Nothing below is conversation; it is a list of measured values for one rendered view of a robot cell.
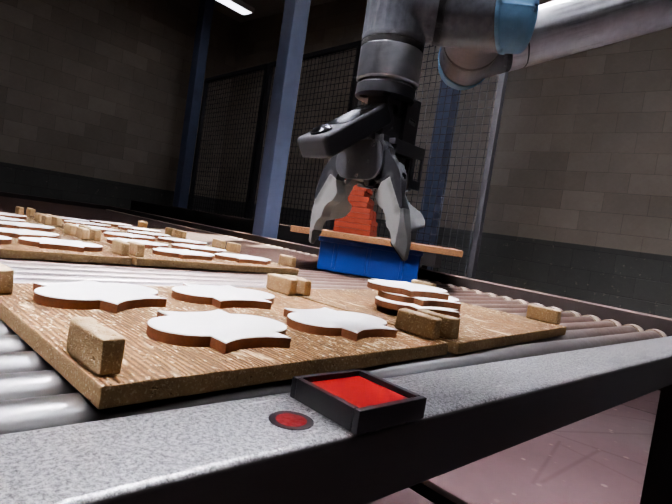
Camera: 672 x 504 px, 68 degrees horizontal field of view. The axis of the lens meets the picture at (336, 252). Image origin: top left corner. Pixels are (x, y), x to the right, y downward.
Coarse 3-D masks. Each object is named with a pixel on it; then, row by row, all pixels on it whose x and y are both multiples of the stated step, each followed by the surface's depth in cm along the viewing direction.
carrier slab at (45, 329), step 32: (32, 288) 56; (160, 288) 68; (256, 288) 81; (32, 320) 43; (64, 320) 44; (96, 320) 46; (128, 320) 48; (64, 352) 36; (128, 352) 38; (160, 352) 39; (192, 352) 40; (256, 352) 43; (288, 352) 45; (320, 352) 46; (352, 352) 48; (384, 352) 51; (416, 352) 55; (96, 384) 31; (128, 384) 32; (160, 384) 33; (192, 384) 35; (224, 384) 37; (256, 384) 39
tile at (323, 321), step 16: (288, 320) 56; (304, 320) 55; (320, 320) 56; (336, 320) 58; (352, 320) 59; (368, 320) 61; (384, 320) 63; (352, 336) 53; (368, 336) 56; (384, 336) 58
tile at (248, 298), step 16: (176, 288) 63; (192, 288) 65; (208, 288) 67; (224, 288) 69; (240, 288) 72; (208, 304) 61; (224, 304) 60; (240, 304) 62; (256, 304) 64; (272, 304) 68
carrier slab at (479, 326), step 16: (336, 304) 77; (352, 304) 79; (368, 304) 82; (464, 304) 102; (464, 320) 80; (480, 320) 83; (496, 320) 86; (512, 320) 89; (528, 320) 92; (464, 336) 66; (480, 336) 68; (496, 336) 69; (512, 336) 73; (528, 336) 78; (544, 336) 83; (464, 352) 62
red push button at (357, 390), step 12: (324, 384) 39; (336, 384) 40; (348, 384) 40; (360, 384) 41; (372, 384) 41; (348, 396) 37; (360, 396) 38; (372, 396) 38; (384, 396) 39; (396, 396) 39
